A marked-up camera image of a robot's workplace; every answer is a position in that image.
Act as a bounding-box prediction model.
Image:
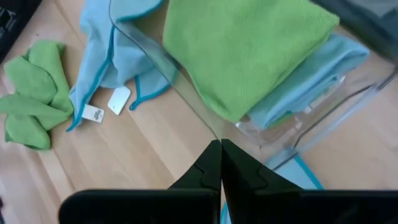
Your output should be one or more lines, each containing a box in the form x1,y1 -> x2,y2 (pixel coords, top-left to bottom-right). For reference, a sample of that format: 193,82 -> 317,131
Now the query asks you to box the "green microfiber towel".
0,39 -> 75,152
162,0 -> 340,124

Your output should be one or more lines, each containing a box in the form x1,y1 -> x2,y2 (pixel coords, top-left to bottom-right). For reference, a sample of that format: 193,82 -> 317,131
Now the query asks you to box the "blue microfiber towel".
66,0 -> 180,132
248,32 -> 370,131
220,154 -> 324,224

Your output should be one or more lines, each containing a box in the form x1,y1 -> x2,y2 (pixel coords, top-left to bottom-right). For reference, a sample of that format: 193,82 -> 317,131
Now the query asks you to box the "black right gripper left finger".
169,139 -> 222,190

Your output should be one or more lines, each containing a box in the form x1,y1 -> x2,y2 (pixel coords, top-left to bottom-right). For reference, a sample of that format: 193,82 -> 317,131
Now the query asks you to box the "clear plastic bin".
108,0 -> 398,171

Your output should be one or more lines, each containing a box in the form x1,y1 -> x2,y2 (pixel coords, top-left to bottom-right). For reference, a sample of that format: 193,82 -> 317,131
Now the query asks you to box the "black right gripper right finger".
221,139 -> 302,191

